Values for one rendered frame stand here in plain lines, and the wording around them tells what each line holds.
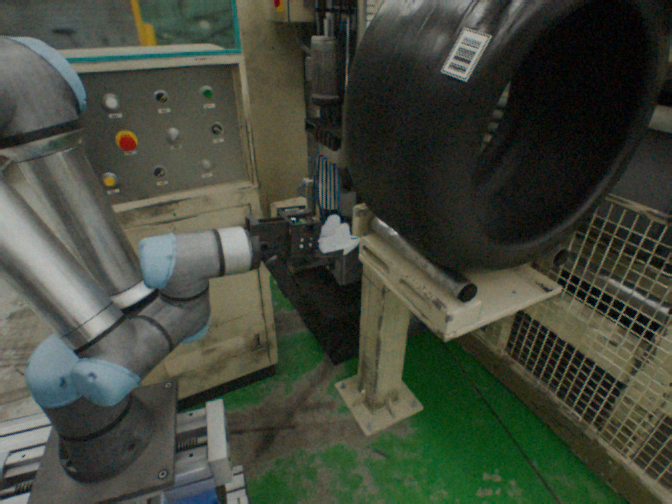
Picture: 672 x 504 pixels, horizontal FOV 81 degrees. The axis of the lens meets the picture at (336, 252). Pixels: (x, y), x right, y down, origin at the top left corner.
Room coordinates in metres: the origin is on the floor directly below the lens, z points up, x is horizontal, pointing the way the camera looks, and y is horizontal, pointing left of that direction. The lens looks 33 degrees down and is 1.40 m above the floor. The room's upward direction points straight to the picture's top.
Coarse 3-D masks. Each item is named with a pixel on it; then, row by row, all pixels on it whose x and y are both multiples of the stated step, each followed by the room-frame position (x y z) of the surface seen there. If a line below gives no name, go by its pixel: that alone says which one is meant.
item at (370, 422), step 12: (336, 384) 1.11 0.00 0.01; (348, 384) 1.11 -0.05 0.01; (348, 396) 1.05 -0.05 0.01; (408, 396) 1.05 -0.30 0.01; (360, 408) 0.99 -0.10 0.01; (384, 408) 0.99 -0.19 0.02; (396, 408) 0.99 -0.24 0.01; (408, 408) 0.99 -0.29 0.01; (420, 408) 0.99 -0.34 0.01; (360, 420) 0.94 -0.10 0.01; (372, 420) 0.94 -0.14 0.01; (384, 420) 0.94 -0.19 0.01; (396, 420) 0.94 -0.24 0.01; (372, 432) 0.89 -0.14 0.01
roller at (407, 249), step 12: (372, 228) 0.90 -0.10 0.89; (384, 228) 0.86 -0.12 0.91; (396, 240) 0.81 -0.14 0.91; (408, 252) 0.76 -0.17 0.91; (420, 252) 0.74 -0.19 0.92; (420, 264) 0.72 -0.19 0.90; (432, 264) 0.70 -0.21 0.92; (432, 276) 0.68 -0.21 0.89; (444, 276) 0.66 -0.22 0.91; (456, 276) 0.65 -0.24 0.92; (456, 288) 0.62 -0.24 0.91; (468, 288) 0.61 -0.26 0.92; (468, 300) 0.62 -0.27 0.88
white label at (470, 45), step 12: (468, 36) 0.59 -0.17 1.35; (480, 36) 0.58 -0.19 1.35; (456, 48) 0.59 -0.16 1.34; (468, 48) 0.58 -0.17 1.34; (480, 48) 0.57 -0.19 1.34; (456, 60) 0.58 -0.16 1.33; (468, 60) 0.57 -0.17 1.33; (444, 72) 0.58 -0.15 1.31; (456, 72) 0.57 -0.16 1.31; (468, 72) 0.56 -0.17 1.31
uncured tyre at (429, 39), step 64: (448, 0) 0.65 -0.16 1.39; (512, 0) 0.61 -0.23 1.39; (576, 0) 0.64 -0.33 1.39; (640, 0) 0.70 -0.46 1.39; (384, 64) 0.69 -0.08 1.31; (512, 64) 0.59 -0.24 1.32; (576, 64) 0.97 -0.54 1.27; (640, 64) 0.77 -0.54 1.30; (384, 128) 0.64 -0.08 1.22; (448, 128) 0.56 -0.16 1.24; (512, 128) 1.02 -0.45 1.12; (576, 128) 0.94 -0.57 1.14; (640, 128) 0.77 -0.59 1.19; (384, 192) 0.64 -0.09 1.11; (448, 192) 0.56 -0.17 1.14; (512, 192) 0.94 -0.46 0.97; (576, 192) 0.84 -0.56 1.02; (448, 256) 0.60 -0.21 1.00; (512, 256) 0.65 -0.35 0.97
